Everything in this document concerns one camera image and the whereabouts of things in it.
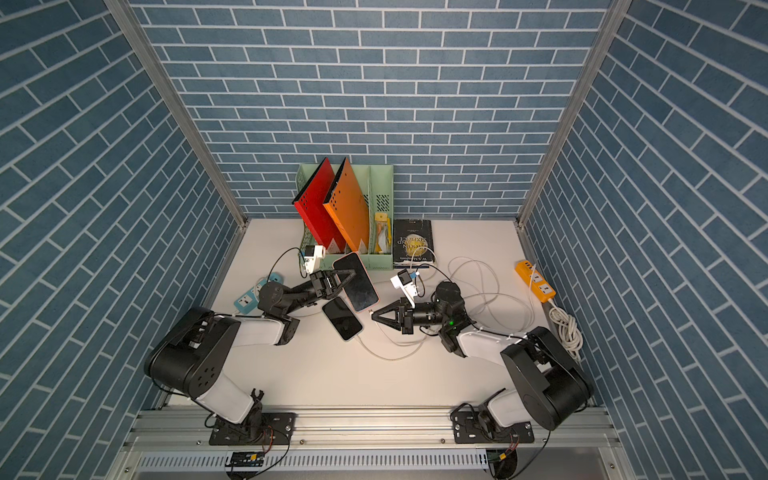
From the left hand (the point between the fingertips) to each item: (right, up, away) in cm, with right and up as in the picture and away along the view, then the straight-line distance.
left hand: (359, 282), depth 73 cm
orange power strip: (+57, -3, +26) cm, 62 cm away
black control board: (-28, -43, -1) cm, 51 cm away
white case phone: (-9, -13, +20) cm, 25 cm away
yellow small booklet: (+4, +14, +38) cm, 40 cm away
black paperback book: (+15, +9, +36) cm, 40 cm away
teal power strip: (-38, -9, +20) cm, 44 cm away
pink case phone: (0, -2, 0) cm, 2 cm away
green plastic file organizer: (+2, +31, +32) cm, 45 cm away
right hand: (+5, -10, -1) cm, 11 cm away
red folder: (-16, +22, +13) cm, 31 cm away
